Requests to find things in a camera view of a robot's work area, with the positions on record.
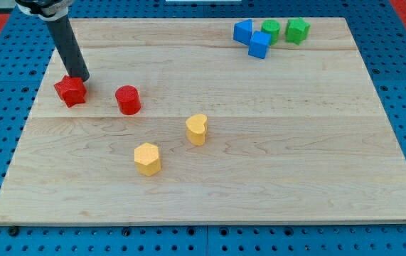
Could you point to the green star block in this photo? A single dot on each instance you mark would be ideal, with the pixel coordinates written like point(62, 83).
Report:
point(297, 30)

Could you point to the red star block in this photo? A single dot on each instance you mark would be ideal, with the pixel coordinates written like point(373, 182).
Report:
point(71, 90)

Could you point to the yellow heart block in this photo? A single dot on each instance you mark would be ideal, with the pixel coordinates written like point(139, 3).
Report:
point(196, 129)

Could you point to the wooden board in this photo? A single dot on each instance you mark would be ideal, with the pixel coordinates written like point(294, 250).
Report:
point(297, 138)

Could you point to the yellow hexagon block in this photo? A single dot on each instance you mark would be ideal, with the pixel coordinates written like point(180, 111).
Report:
point(147, 159)

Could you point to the red cylinder block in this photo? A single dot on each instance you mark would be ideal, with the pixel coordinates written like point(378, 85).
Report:
point(128, 100)

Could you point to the blue cube block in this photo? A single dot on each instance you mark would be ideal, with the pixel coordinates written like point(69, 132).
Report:
point(259, 44)

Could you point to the blue triangle block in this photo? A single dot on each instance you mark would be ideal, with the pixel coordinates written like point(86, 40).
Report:
point(242, 31)

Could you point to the green cylinder block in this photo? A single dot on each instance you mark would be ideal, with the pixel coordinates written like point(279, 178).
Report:
point(271, 27)

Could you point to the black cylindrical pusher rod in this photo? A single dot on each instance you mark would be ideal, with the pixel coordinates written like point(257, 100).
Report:
point(67, 46)

